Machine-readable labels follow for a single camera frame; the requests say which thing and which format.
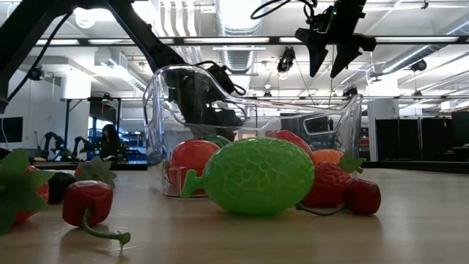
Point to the black background robot arm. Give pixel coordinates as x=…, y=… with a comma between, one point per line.
x=78, y=141
x=58, y=141

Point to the silver ceiling duct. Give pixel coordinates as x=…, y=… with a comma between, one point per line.
x=240, y=14

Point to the black background rig frame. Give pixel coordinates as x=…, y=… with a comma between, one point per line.
x=67, y=121

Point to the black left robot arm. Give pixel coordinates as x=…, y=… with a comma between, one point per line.
x=22, y=29

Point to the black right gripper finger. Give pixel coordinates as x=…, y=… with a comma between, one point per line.
x=344, y=58
x=317, y=58

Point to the black overhead camera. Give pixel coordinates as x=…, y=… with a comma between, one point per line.
x=286, y=60

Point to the person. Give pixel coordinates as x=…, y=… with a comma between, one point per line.
x=110, y=144

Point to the black partition panels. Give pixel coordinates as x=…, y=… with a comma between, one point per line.
x=410, y=135

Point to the red toy tomato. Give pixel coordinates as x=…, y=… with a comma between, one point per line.
x=190, y=157

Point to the red toy strawberry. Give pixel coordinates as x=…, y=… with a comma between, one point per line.
x=328, y=185
x=18, y=183
x=97, y=171

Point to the clear plastic container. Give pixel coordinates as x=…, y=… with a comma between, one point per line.
x=154, y=146

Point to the white pillar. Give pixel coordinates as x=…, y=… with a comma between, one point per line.
x=383, y=110

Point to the light green toy melon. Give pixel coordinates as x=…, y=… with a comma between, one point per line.
x=256, y=176

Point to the dark purple toy plum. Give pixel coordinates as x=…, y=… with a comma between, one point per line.
x=62, y=187

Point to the blue storage shelf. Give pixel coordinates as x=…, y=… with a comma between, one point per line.
x=135, y=146

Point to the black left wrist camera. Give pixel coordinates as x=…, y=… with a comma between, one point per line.
x=221, y=78

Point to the black wall monitor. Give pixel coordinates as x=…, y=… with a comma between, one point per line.
x=11, y=129

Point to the red toy apple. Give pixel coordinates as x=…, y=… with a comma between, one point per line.
x=289, y=137

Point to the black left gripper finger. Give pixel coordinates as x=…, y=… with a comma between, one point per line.
x=216, y=131
x=229, y=118

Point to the orange toy orange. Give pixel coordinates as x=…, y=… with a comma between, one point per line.
x=326, y=156

